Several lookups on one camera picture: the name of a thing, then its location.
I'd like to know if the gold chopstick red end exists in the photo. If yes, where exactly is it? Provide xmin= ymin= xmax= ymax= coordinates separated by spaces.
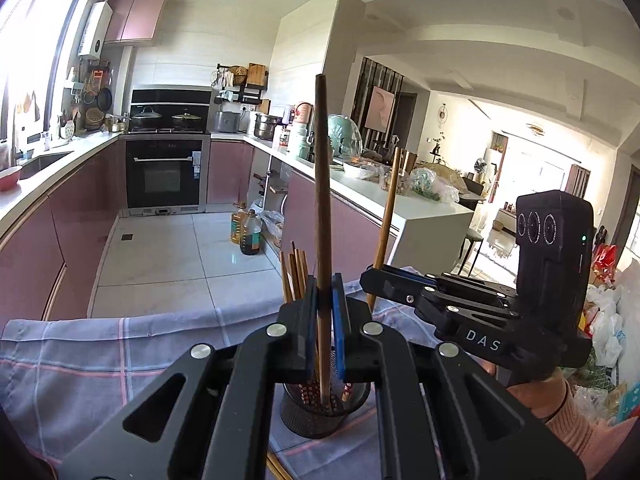
xmin=314 ymin=74 xmax=332 ymax=406

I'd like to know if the person right hand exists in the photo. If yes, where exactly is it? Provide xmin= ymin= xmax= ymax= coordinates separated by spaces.
xmin=508 ymin=367 xmax=568 ymax=422

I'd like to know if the black mesh utensil holder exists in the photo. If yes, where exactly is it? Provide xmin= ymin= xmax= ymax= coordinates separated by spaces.
xmin=280 ymin=380 xmax=371 ymax=440

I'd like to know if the cooking oil bottle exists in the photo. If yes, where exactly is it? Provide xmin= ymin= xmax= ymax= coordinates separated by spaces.
xmin=239 ymin=209 xmax=262 ymax=256

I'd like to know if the steel stock pot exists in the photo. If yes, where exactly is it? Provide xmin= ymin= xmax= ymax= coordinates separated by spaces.
xmin=254 ymin=113 xmax=281 ymax=141

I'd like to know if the built-in black oven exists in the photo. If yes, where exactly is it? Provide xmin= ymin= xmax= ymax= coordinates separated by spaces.
xmin=122 ymin=84 xmax=212 ymax=217

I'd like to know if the blue plaid tablecloth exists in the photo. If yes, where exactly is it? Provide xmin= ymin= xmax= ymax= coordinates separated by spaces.
xmin=0 ymin=264 xmax=501 ymax=480

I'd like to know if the black wok on stove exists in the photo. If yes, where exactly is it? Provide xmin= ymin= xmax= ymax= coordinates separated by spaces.
xmin=130 ymin=106 xmax=163 ymax=129

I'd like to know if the pink bowl on counter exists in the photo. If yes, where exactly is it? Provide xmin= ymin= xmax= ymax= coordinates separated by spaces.
xmin=0 ymin=166 xmax=22 ymax=193

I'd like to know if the white water heater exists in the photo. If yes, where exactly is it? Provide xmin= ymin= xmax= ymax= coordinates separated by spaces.
xmin=78 ymin=1 xmax=113 ymax=60

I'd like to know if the black wall rack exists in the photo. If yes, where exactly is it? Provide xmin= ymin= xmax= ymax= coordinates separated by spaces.
xmin=212 ymin=63 xmax=269 ymax=106

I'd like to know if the pink wall cabinet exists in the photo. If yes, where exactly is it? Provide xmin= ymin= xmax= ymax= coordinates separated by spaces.
xmin=105 ymin=0 xmax=167 ymax=44

